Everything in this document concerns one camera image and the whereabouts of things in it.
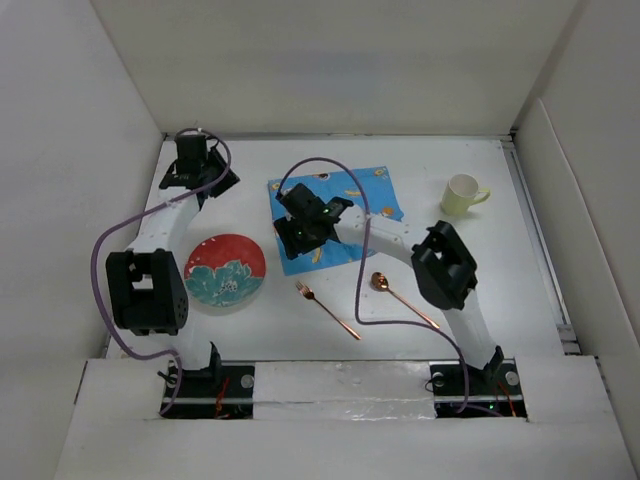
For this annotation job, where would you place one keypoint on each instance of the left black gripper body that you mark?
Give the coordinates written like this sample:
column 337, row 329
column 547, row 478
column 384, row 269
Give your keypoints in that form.
column 215, row 165

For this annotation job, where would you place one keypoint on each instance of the blue space print cloth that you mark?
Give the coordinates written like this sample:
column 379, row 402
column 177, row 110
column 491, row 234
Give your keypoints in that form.
column 380, row 192

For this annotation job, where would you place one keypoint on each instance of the red teal floral plate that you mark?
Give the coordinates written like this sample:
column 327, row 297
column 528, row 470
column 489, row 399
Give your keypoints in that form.
column 224, row 273

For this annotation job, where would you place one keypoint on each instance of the rose gold fork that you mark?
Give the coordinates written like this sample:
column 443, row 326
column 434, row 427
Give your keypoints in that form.
column 309, row 294

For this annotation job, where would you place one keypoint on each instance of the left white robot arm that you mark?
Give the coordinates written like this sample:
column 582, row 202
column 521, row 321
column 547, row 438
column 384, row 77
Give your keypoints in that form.
column 148, row 302

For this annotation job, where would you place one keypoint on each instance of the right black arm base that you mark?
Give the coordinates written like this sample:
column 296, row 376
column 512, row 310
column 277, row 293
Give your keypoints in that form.
column 499, row 396

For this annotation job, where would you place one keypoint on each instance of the rose gold spoon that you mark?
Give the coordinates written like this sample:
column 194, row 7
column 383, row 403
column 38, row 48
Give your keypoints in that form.
column 380, row 283

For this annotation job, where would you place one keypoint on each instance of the light green mug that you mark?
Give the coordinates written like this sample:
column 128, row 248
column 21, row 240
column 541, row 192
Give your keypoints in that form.
column 461, row 193

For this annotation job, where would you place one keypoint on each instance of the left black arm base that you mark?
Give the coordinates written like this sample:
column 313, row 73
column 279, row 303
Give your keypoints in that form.
column 226, row 396

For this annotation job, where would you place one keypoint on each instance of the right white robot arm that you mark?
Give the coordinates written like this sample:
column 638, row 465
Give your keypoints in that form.
column 444, row 269

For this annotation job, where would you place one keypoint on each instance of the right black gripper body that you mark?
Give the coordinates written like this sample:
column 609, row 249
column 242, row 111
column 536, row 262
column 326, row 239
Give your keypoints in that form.
column 296, row 235

